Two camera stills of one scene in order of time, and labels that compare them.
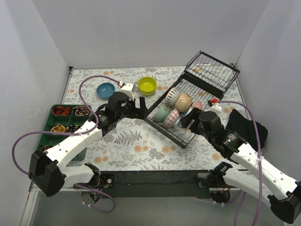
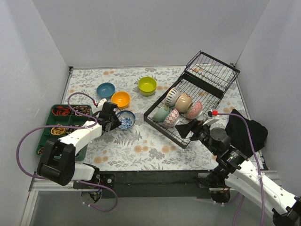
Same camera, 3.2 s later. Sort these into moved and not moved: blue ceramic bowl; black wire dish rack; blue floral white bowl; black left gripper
Moved: blue floral white bowl; black left gripper
Not moved: black wire dish rack; blue ceramic bowl
